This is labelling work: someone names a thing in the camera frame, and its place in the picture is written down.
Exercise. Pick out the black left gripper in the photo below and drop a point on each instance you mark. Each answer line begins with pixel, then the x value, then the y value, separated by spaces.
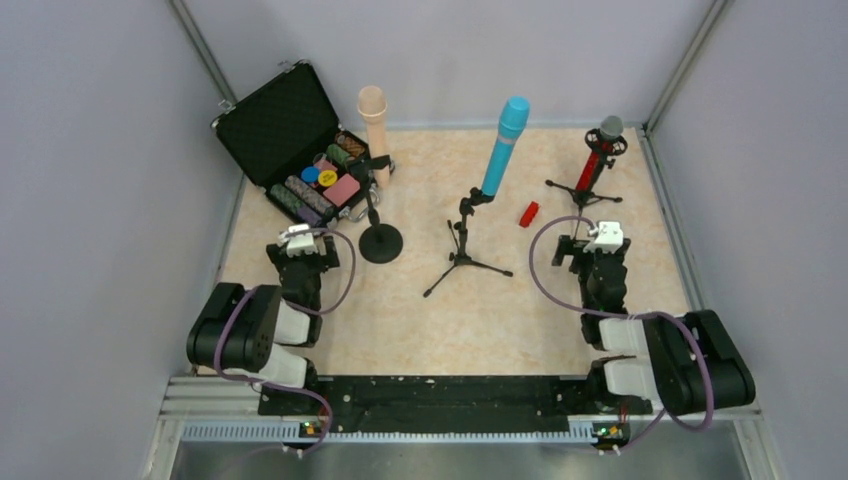
pixel 276 252

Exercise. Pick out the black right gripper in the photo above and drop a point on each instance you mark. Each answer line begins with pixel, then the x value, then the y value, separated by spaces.
pixel 568 248

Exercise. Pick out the black round-base mic stand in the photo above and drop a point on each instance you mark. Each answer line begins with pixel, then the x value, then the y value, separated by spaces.
pixel 379 243

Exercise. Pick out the black shock-mount tripod stand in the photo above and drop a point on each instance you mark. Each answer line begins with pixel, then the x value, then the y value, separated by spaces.
pixel 584 199

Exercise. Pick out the black tall tripod mic stand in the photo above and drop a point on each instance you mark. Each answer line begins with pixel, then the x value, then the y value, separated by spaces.
pixel 460 257

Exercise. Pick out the red glitter microphone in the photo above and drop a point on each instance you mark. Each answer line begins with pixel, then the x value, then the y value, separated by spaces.
pixel 605 142

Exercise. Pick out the light blue microphone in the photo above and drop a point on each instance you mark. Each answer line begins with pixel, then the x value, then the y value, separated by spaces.
pixel 511 124

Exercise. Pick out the beige microphone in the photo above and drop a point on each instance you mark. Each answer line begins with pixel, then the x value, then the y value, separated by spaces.
pixel 372 107

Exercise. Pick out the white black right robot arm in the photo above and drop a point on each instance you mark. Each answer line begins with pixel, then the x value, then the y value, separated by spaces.
pixel 681 365

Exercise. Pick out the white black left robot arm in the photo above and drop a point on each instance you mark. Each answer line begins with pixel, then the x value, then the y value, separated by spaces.
pixel 246 332

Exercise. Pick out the red toy brick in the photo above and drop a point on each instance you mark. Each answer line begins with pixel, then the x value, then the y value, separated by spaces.
pixel 529 214

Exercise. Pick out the black poker chip case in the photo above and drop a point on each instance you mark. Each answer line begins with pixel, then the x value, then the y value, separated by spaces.
pixel 288 140

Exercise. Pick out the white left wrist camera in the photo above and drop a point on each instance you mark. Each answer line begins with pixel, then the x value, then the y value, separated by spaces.
pixel 297 241

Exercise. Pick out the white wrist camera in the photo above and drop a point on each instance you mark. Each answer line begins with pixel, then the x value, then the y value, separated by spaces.
pixel 606 237
pixel 297 241

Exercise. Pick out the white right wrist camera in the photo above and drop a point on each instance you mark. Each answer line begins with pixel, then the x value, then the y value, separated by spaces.
pixel 606 237

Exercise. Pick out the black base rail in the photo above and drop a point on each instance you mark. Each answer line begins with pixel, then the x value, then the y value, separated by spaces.
pixel 491 409

